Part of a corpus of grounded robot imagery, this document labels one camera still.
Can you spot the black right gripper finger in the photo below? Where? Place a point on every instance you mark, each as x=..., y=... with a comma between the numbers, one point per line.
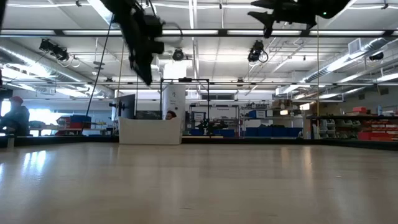
x=267, y=3
x=269, y=20

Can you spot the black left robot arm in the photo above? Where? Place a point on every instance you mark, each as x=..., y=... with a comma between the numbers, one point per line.
x=124, y=6

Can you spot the black background robot arm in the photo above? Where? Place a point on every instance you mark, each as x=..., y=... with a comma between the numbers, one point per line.
x=213, y=126

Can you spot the black overhead light bar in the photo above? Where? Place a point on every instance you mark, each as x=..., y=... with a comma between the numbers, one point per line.
x=280, y=32

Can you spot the white round column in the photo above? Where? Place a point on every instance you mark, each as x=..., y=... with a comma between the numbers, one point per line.
x=174, y=93

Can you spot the grey monitor on stand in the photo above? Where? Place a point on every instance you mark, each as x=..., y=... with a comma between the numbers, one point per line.
x=126, y=107

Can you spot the person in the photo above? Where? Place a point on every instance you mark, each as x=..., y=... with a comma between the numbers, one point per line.
x=170, y=115
x=15, y=119

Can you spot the white plastic bin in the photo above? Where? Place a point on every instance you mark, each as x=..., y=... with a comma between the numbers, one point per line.
x=149, y=132

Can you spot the grey ceiling air vent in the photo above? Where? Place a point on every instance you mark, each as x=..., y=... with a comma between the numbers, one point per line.
x=354, y=46

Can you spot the red and blue crates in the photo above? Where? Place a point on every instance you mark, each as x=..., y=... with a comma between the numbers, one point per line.
x=74, y=122

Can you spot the metal storage shelf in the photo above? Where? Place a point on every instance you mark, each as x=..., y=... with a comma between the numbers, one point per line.
x=230, y=113

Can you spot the row of blue bins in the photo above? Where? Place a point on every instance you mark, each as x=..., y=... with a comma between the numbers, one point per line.
x=273, y=131

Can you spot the dark shelf with red bins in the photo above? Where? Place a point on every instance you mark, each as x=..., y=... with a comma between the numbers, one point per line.
x=373, y=127

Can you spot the round black ceiling camera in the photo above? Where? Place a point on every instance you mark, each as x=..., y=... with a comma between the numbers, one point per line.
x=178, y=54

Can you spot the black ceiling camera cluster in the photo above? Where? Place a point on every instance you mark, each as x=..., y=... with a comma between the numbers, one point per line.
x=54, y=49

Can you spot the small black ceiling camera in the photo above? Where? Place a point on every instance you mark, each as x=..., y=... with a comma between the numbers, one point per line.
x=376, y=56

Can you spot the black aluminium table frame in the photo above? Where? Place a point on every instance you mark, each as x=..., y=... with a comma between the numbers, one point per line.
x=248, y=141

